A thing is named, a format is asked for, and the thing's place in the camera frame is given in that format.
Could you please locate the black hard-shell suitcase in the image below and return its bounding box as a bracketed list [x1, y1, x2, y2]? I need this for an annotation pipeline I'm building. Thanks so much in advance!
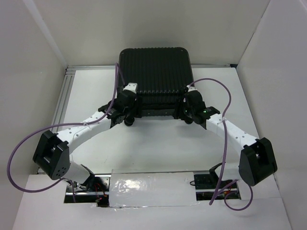
[119, 47, 194, 126]

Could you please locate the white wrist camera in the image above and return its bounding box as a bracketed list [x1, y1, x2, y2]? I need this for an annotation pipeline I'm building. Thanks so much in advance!
[186, 85, 197, 92]
[123, 82, 138, 94]

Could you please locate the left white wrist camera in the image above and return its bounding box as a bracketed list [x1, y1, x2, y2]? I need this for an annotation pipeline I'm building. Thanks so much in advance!
[123, 82, 138, 94]

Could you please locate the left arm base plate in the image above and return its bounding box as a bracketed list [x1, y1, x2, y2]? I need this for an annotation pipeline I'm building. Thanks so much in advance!
[64, 174, 111, 207]

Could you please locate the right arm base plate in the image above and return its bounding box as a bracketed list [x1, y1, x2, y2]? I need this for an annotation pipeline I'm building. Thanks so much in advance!
[193, 171, 242, 201]

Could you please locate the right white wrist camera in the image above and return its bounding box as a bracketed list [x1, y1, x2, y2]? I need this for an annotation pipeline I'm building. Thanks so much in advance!
[186, 85, 197, 92]

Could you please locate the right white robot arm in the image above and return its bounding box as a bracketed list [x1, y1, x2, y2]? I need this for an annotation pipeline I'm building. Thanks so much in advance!
[179, 86, 278, 188]

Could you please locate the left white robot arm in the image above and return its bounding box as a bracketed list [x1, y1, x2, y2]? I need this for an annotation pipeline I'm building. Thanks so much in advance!
[33, 83, 137, 191]

